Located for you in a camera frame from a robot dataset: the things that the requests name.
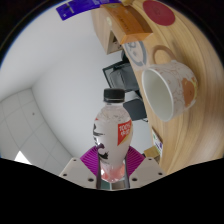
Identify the black mesh office chair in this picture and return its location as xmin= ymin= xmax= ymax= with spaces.
xmin=102 ymin=60 xmax=141 ymax=94

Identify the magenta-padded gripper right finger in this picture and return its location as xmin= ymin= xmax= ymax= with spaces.
xmin=124 ymin=146 xmax=167 ymax=190

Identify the clear black-capped drink bottle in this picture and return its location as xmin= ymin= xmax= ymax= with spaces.
xmin=92 ymin=87 xmax=134 ymax=184

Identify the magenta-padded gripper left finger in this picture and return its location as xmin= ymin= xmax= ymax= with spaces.
xmin=59 ymin=146 xmax=101 ymax=189

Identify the grey ring print mat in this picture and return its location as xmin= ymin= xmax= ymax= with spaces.
xmin=124 ymin=39 xmax=148 ymax=66

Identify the flat round red coaster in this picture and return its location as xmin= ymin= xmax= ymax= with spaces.
xmin=142 ymin=0 xmax=176 ymax=27

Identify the purple standing pouch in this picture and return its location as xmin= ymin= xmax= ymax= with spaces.
xmin=55 ymin=0 xmax=123 ymax=22

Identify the small orange box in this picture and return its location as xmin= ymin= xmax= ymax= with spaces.
xmin=99 ymin=3 xmax=153 ymax=45

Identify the black padded office chair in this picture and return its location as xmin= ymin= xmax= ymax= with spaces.
xmin=122 ymin=97 xmax=149 ymax=124

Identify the brown and black box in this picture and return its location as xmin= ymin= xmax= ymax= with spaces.
xmin=143 ymin=145 xmax=162 ymax=159

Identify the white patterned ceramic mug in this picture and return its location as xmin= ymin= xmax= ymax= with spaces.
xmin=141 ymin=44 xmax=199 ymax=123

